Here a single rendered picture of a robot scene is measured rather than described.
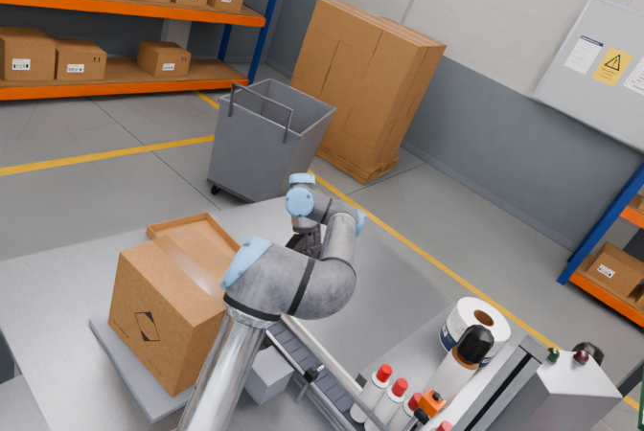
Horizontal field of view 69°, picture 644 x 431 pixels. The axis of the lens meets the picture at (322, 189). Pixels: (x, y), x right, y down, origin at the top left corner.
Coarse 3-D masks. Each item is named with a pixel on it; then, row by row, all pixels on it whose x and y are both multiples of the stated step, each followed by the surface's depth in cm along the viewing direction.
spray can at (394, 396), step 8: (400, 384) 119; (384, 392) 123; (392, 392) 120; (400, 392) 119; (384, 400) 121; (392, 400) 119; (400, 400) 120; (376, 408) 124; (384, 408) 121; (392, 408) 120; (384, 416) 122; (392, 416) 123; (368, 424) 126; (384, 424) 124
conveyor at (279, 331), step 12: (276, 324) 149; (276, 336) 145; (288, 336) 147; (288, 348) 143; (300, 348) 144; (300, 360) 140; (312, 360) 142; (324, 372) 140; (324, 384) 136; (336, 384) 137; (336, 396) 134; (348, 396) 135; (348, 408) 132; (348, 420) 129
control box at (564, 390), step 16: (560, 352) 86; (544, 368) 81; (560, 368) 82; (576, 368) 84; (592, 368) 86; (528, 384) 81; (544, 384) 78; (560, 384) 79; (576, 384) 80; (592, 384) 82; (608, 384) 83; (512, 400) 83; (528, 400) 80; (544, 400) 77; (560, 400) 78; (576, 400) 79; (592, 400) 80; (608, 400) 81; (512, 416) 83; (528, 416) 79; (544, 416) 80; (560, 416) 81; (576, 416) 82; (592, 416) 83
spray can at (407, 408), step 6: (414, 396) 117; (420, 396) 118; (402, 402) 120; (408, 402) 118; (414, 402) 116; (402, 408) 118; (408, 408) 118; (414, 408) 117; (396, 414) 121; (402, 414) 118; (408, 414) 117; (390, 420) 124; (396, 420) 120; (402, 420) 119; (408, 420) 118; (390, 426) 122; (396, 426) 120; (402, 426) 119
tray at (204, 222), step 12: (192, 216) 183; (204, 216) 188; (156, 228) 173; (168, 228) 177; (180, 228) 180; (204, 228) 185; (216, 228) 186; (216, 240) 181; (228, 240) 181; (228, 252) 178
